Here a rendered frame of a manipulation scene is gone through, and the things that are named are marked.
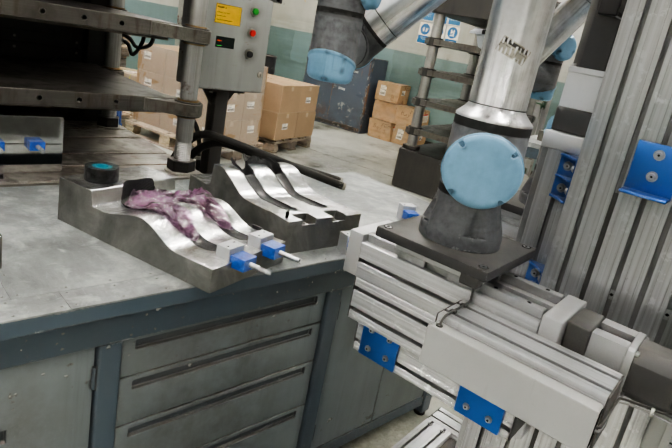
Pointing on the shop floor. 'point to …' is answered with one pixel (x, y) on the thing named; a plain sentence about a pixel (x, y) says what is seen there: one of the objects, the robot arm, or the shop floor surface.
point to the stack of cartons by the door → (393, 114)
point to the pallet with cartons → (287, 114)
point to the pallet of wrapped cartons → (247, 123)
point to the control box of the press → (228, 57)
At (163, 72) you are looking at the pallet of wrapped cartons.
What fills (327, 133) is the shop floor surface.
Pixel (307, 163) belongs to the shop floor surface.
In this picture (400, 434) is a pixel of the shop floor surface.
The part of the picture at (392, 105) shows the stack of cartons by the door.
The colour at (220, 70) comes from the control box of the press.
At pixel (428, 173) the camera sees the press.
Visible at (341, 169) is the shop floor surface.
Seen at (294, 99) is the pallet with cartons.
